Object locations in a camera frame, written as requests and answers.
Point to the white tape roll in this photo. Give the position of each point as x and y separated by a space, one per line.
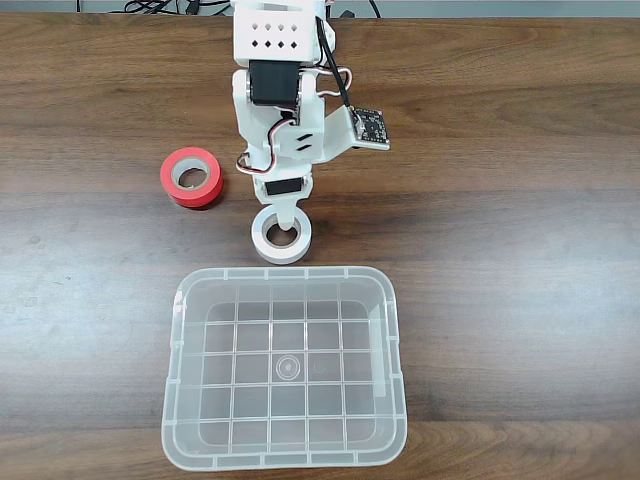
260 247

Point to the clear plastic storage box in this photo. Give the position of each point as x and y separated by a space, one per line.
225 280

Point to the red tape roll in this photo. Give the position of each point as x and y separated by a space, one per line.
197 199

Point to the camera module with white bracket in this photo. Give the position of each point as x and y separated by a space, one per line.
372 127

